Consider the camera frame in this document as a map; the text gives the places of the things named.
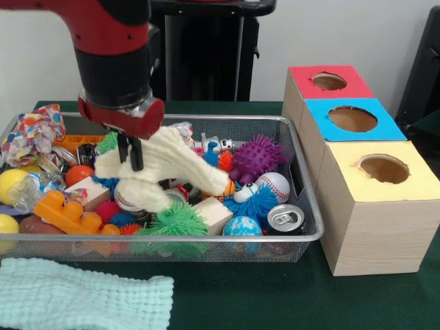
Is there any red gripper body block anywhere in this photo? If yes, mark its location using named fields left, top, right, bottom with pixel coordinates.
left=76, top=95, right=166, bottom=141

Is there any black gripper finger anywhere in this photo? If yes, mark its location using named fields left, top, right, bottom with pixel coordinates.
left=129, top=136, right=144, bottom=173
left=116, top=132, right=130, bottom=164

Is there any cream yellow muslin cloth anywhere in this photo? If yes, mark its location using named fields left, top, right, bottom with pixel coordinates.
left=93, top=128, right=231, bottom=212

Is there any purple spiky ball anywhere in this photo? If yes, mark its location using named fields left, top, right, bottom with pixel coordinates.
left=230, top=135, right=287, bottom=185

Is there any mint green muslin cloth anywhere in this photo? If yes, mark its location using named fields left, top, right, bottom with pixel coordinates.
left=0, top=258, right=175, bottom=330

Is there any clear mesh bin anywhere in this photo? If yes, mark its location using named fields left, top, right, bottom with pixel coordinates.
left=0, top=110, right=325, bottom=263

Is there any wooden box with three holes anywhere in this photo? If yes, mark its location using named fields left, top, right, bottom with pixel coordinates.
left=282, top=65, right=440, bottom=277

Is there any orange and black ball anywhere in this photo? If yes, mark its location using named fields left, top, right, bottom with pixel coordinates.
left=65, top=165, right=96, bottom=190

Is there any large green spiky ball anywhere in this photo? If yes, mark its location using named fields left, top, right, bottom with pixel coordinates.
left=137, top=203, right=209, bottom=240

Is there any orange plastic toy piece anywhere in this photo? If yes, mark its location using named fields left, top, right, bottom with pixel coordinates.
left=33, top=190, right=118, bottom=236

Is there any wooden cube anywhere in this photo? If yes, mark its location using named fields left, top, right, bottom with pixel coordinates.
left=191, top=197, right=234, bottom=237

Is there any blue spiky ball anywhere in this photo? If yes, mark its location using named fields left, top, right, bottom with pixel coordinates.
left=221, top=182, right=279, bottom=228

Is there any small globe ball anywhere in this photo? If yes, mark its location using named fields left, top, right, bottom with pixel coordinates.
left=222, top=217, right=263, bottom=239

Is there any white baseball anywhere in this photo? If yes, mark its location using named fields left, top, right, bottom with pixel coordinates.
left=256, top=173, right=292, bottom=206

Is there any silver can with pull tab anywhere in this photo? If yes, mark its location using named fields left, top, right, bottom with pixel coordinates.
left=267, top=204, right=305, bottom=237

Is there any dark green table cloth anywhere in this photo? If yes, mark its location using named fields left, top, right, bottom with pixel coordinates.
left=0, top=100, right=440, bottom=330

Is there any black chair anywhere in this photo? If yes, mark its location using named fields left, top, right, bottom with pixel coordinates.
left=395, top=5, right=440, bottom=135

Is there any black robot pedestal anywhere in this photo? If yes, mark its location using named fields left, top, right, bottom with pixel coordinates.
left=148, top=0, right=277, bottom=102

